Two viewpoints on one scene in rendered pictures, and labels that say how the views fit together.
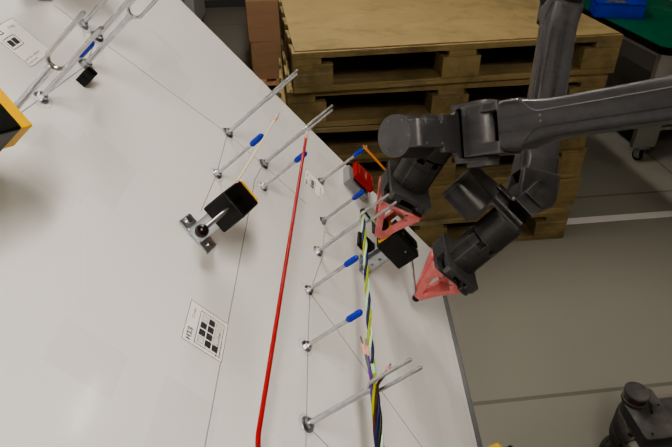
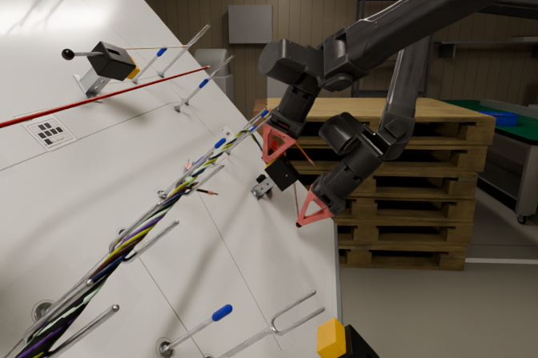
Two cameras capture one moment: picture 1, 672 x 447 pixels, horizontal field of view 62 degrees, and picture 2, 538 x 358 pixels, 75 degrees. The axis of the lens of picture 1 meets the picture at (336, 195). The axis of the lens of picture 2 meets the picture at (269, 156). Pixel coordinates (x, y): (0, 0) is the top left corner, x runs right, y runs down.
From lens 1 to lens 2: 0.36 m
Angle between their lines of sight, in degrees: 18
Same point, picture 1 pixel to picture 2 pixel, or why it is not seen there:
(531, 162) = (391, 109)
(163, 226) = (54, 68)
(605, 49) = (483, 127)
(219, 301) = (79, 126)
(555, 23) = not seen: hidden behind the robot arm
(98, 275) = not seen: outside the picture
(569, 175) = (464, 220)
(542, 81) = (403, 60)
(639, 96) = not seen: outside the picture
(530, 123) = (369, 31)
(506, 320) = (415, 326)
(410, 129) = (278, 48)
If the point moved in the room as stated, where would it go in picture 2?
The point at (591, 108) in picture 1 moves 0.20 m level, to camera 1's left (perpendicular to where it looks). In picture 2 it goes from (414, 1) to (263, 4)
